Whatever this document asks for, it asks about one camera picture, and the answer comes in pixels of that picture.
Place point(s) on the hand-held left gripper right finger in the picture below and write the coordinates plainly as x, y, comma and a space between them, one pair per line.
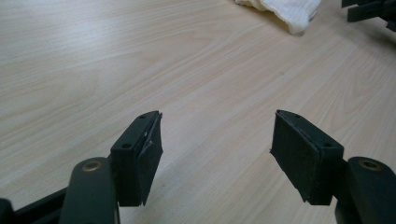
299, 158

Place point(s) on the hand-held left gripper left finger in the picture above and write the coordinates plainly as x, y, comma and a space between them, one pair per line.
134, 161

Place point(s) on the white towel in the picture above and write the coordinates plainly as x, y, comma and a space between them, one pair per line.
292, 12

